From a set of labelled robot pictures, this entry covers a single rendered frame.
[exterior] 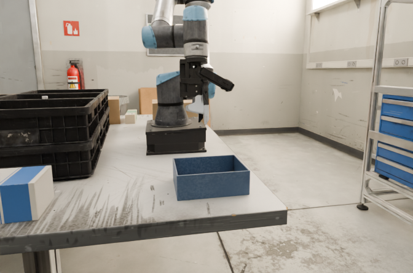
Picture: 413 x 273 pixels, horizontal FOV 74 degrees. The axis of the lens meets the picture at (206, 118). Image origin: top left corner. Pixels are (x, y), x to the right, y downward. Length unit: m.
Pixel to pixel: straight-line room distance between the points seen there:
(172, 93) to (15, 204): 0.69
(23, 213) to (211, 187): 0.44
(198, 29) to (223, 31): 3.56
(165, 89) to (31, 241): 0.72
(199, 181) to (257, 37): 3.94
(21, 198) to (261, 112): 4.13
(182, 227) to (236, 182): 0.19
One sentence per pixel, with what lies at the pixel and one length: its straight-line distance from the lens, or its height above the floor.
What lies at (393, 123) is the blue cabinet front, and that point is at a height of 0.69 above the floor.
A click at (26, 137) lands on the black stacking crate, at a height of 0.85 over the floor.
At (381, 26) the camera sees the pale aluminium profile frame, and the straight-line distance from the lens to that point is 2.29.
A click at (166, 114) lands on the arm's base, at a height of 0.86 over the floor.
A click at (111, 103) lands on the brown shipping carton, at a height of 0.83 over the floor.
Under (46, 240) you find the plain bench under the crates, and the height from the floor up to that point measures 0.68.
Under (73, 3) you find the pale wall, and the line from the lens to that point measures 4.46.
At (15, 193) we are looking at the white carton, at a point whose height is 0.77.
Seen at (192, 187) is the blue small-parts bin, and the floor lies 0.73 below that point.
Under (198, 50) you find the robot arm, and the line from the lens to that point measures 0.83.
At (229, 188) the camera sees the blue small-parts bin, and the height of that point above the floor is 0.72.
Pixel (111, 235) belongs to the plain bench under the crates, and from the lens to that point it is 0.69.
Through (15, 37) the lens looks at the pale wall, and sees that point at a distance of 4.60.
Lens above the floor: 1.04
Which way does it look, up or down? 10 degrees down
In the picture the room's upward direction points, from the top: straight up
